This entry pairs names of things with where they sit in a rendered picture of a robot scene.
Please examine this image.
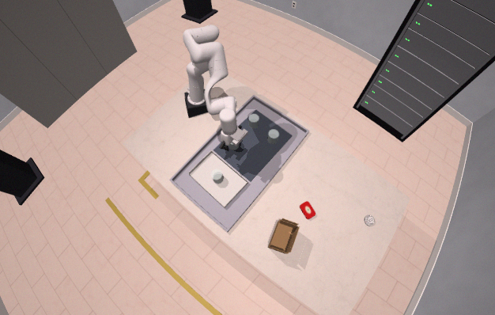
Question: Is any brown cardboard box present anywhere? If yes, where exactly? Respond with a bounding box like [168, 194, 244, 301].
[269, 218, 300, 254]

